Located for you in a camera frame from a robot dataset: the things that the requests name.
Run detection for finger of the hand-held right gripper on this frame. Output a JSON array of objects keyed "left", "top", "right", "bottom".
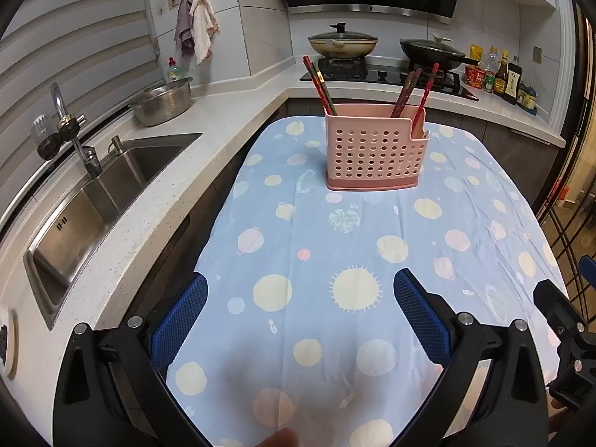
[
  {"left": 533, "top": 279, "right": 589, "bottom": 337},
  {"left": 579, "top": 256, "right": 596, "bottom": 290}
]

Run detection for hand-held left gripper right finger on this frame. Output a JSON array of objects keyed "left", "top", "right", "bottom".
[{"left": 393, "top": 269, "right": 550, "bottom": 447}]

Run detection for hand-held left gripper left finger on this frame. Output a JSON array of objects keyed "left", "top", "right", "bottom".
[{"left": 52, "top": 272, "right": 209, "bottom": 447}]

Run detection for pink perforated utensil holder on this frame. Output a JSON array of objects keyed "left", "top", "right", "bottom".
[{"left": 324, "top": 104, "right": 430, "bottom": 192}]

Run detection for brown chopstick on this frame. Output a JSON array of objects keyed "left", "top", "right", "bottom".
[{"left": 390, "top": 76, "right": 411, "bottom": 118}]

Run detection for dark red patterned chopstick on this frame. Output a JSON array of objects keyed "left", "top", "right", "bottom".
[
  {"left": 391, "top": 73, "right": 416, "bottom": 118},
  {"left": 395, "top": 68, "right": 423, "bottom": 118}
]

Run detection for green chopstick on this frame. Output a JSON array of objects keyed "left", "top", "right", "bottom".
[
  {"left": 317, "top": 71, "right": 338, "bottom": 116},
  {"left": 308, "top": 62, "right": 336, "bottom": 115}
]

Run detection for red chopsticks bunch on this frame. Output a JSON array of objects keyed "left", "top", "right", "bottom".
[{"left": 302, "top": 55, "right": 334, "bottom": 115}]

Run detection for person's left hand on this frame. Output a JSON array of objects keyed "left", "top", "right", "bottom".
[{"left": 254, "top": 427, "right": 299, "bottom": 447}]

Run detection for blue planet print tablecloth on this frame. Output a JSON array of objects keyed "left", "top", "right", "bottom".
[{"left": 165, "top": 115, "right": 574, "bottom": 447}]

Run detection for black framed glass door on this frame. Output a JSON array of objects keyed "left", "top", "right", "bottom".
[{"left": 535, "top": 0, "right": 596, "bottom": 299}]

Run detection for steel kitchen sink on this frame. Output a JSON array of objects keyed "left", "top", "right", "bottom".
[{"left": 23, "top": 132, "right": 204, "bottom": 332}]

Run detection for white round dish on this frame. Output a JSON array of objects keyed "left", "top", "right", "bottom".
[{"left": 0, "top": 306, "right": 20, "bottom": 379}]

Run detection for blue condiment jar set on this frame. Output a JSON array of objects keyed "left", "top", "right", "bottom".
[{"left": 516, "top": 82, "right": 539, "bottom": 115}]

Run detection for dark soy sauce bottle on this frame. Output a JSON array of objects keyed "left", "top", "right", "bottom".
[{"left": 502, "top": 55, "right": 523, "bottom": 106}]

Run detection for brown sauce bottle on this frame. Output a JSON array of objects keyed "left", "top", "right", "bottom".
[{"left": 493, "top": 49, "right": 510, "bottom": 98}]

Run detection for steel colander bowl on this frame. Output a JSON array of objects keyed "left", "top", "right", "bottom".
[{"left": 127, "top": 76, "right": 194, "bottom": 128}]

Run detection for red instant noodle cup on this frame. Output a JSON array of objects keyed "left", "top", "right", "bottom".
[{"left": 464, "top": 64, "right": 495, "bottom": 90}]

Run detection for chrome kitchen faucet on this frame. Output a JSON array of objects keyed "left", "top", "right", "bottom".
[{"left": 31, "top": 82, "right": 104, "bottom": 180}]

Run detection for green dish soap bottle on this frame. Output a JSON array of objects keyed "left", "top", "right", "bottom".
[{"left": 166, "top": 57, "right": 186, "bottom": 85}]

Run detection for black gas stove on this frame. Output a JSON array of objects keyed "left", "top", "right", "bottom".
[{"left": 300, "top": 53, "right": 481, "bottom": 102}]

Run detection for black wok with lid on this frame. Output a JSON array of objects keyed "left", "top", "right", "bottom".
[{"left": 399, "top": 33, "right": 486, "bottom": 72}]

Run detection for white window blinds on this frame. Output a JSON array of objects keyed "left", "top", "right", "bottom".
[{"left": 0, "top": 0, "right": 160, "bottom": 189}]

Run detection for beige pan with glass lid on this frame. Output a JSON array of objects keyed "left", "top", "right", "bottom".
[{"left": 307, "top": 22, "right": 379, "bottom": 59}]

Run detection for purple hanging cloth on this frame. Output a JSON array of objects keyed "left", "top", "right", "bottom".
[{"left": 175, "top": 0, "right": 196, "bottom": 59}]

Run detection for white hanging towel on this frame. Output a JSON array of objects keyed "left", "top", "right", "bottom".
[{"left": 189, "top": 0, "right": 220, "bottom": 66}]

